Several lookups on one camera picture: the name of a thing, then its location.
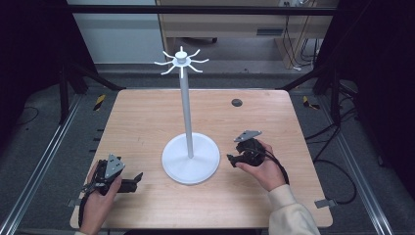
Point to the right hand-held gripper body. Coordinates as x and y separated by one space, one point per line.
250 150

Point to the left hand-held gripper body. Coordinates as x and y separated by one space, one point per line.
112 165

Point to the white hook stand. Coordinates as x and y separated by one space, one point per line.
186 107

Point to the person's right hand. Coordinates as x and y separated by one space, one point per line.
267 173

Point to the person's left hand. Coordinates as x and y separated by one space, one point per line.
98 205

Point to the yellow black tape piece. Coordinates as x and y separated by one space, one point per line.
99 102
309 103

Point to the black metal stand strut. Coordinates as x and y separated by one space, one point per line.
329 84
88 76

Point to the light wooden desk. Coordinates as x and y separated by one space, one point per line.
225 26

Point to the white cabinet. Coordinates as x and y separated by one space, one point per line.
120 36

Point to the grey metal table bracket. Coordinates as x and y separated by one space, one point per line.
325 203
72 203

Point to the aluminium floor rail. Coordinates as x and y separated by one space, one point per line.
39 166
357 169

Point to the black horizontal frame bar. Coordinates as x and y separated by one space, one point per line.
202 9

